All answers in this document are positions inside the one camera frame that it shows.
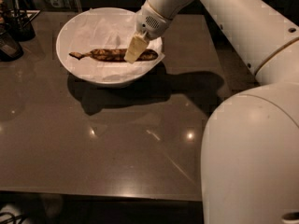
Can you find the overripe brown banana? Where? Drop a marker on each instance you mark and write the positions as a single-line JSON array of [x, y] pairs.
[[114, 55]]

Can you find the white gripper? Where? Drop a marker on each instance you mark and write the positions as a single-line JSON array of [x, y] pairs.
[[150, 22]]

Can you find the black wire utensil holder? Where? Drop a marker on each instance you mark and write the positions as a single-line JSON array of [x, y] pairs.
[[21, 26]]

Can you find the dark glass jar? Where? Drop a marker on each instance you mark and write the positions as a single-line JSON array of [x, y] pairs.
[[10, 49]]

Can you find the white paper sheet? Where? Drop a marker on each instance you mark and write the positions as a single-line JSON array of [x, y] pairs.
[[108, 28]]

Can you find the white ceramic bowl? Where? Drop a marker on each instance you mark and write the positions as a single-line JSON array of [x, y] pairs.
[[65, 38]]

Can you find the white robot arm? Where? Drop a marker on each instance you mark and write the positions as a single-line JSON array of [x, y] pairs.
[[250, 146]]

